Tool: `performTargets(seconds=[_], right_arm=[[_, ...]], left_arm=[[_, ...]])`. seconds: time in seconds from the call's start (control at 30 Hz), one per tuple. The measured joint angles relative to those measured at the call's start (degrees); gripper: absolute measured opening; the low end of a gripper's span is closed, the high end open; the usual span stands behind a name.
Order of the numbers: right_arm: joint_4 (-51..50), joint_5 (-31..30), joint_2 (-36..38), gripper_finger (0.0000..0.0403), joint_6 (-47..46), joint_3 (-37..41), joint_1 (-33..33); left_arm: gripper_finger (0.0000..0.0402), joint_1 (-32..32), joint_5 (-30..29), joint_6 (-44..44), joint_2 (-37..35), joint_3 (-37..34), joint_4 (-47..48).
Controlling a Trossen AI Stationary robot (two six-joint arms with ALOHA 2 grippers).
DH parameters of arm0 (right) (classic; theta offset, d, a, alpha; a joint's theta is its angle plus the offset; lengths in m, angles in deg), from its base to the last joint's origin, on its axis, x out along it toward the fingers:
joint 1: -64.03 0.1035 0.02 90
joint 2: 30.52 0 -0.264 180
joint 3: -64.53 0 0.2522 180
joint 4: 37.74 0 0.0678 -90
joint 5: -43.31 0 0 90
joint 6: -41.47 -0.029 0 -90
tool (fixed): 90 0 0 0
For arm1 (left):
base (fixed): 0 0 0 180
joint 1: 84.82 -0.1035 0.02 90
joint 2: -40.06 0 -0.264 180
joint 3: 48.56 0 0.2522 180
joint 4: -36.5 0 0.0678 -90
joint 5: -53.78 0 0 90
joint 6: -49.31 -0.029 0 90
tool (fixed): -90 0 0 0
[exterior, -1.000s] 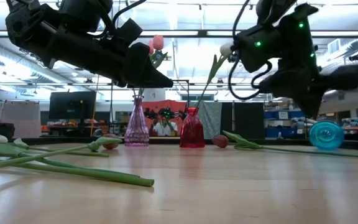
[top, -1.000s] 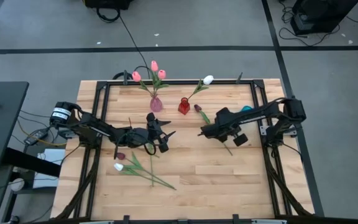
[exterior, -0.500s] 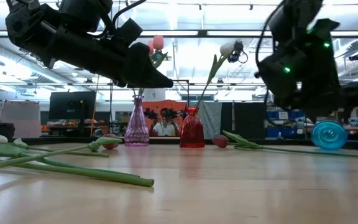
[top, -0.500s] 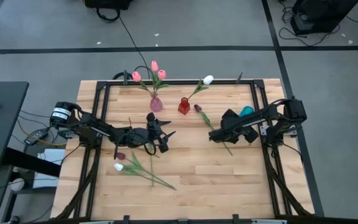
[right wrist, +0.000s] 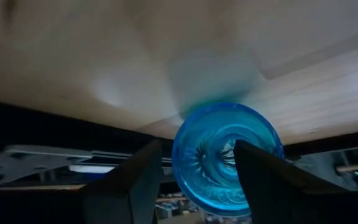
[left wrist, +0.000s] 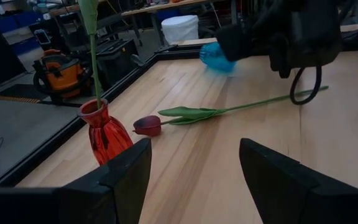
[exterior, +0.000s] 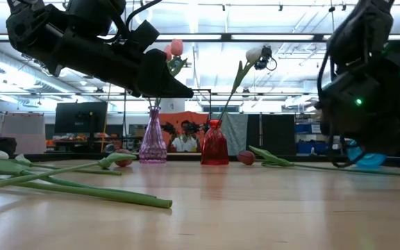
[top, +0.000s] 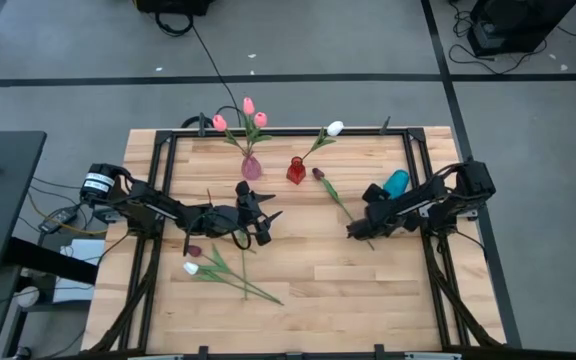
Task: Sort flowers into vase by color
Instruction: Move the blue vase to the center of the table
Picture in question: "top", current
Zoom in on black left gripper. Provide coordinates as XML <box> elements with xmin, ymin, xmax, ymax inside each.
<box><xmin>227</xmin><ymin>180</ymin><xmax>285</xmax><ymax>246</ymax></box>

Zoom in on blue glass vase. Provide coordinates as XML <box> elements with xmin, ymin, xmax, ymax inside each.
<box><xmin>382</xmin><ymin>168</ymin><xmax>412</xmax><ymax>200</ymax></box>

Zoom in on pink glass vase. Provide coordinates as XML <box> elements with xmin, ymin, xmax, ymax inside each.
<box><xmin>240</xmin><ymin>153</ymin><xmax>264</xmax><ymax>182</ymax></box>

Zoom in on red glass vase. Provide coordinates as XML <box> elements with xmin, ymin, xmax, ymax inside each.
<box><xmin>285</xmin><ymin>155</ymin><xmax>308</xmax><ymax>186</ymax></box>

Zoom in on white artificial tulip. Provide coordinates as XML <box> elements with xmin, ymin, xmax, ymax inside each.
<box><xmin>182</xmin><ymin>261</ymin><xmax>285</xmax><ymax>306</ymax></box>
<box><xmin>300</xmin><ymin>120</ymin><xmax>345</xmax><ymax>162</ymax></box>

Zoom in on pink artificial tulip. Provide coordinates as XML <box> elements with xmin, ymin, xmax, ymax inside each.
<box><xmin>247</xmin><ymin>111</ymin><xmax>274</xmax><ymax>159</ymax></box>
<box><xmin>211</xmin><ymin>113</ymin><xmax>249</xmax><ymax>159</ymax></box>
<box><xmin>241</xmin><ymin>96</ymin><xmax>259</xmax><ymax>159</ymax></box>

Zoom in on black power adapter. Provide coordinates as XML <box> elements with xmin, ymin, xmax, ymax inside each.
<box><xmin>37</xmin><ymin>205</ymin><xmax>79</xmax><ymax>234</ymax></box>
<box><xmin>91</xmin><ymin>205</ymin><xmax>132</xmax><ymax>225</ymax></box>

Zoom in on white cardboard box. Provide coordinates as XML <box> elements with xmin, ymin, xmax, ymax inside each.
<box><xmin>51</xmin><ymin>238</ymin><xmax>107</xmax><ymax>305</ymax></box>

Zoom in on black equipment box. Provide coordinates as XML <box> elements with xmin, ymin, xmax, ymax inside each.
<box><xmin>466</xmin><ymin>0</ymin><xmax>576</xmax><ymax>57</ymax></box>

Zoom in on black equipment case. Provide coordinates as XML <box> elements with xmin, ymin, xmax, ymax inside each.
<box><xmin>134</xmin><ymin>0</ymin><xmax>215</xmax><ymax>16</ymax></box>

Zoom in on white round object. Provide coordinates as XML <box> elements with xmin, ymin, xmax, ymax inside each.
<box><xmin>15</xmin><ymin>285</ymin><xmax>42</xmax><ymax>309</ymax></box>

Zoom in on black desk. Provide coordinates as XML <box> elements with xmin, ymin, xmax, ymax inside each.
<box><xmin>0</xmin><ymin>130</ymin><xmax>100</xmax><ymax>286</ymax></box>

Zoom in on black aluminium table frame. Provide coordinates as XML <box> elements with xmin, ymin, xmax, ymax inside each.
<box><xmin>80</xmin><ymin>127</ymin><xmax>507</xmax><ymax>360</ymax></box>

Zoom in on long black floor cable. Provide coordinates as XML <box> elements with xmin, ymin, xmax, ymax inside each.
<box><xmin>190</xmin><ymin>24</ymin><xmax>249</xmax><ymax>129</ymax></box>

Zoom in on tangled black cables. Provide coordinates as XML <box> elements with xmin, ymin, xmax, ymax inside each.
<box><xmin>447</xmin><ymin>0</ymin><xmax>549</xmax><ymax>76</ymax></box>

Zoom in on coiled black cable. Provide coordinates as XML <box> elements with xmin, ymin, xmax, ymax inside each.
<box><xmin>153</xmin><ymin>10</ymin><xmax>195</xmax><ymax>38</ymax></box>

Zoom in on yellow floor cable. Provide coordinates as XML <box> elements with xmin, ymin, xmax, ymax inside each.
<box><xmin>26</xmin><ymin>189</ymin><xmax>109</xmax><ymax>236</ymax></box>

